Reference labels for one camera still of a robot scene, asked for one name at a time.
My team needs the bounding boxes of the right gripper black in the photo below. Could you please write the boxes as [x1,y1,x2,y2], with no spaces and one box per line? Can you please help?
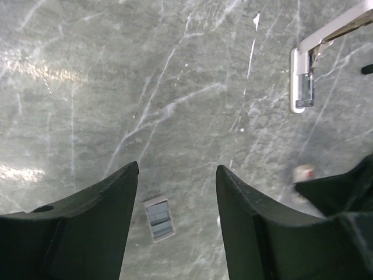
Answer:
[294,154,372,216]

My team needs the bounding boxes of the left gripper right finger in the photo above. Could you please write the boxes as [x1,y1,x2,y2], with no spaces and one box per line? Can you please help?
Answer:
[216,165,372,279]

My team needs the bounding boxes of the grey staple strips pile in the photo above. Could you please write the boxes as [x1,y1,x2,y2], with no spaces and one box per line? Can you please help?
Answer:
[143,195,175,243]

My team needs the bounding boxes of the staple box cardboard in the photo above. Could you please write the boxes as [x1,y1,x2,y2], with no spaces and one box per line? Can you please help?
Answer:
[292,164,316,184]

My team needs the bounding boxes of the white stapler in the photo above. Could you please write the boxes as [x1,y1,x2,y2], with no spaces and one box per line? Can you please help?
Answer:
[288,0,373,114]

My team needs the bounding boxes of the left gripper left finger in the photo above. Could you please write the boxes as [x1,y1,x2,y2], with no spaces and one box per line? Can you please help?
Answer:
[1,162,139,279]

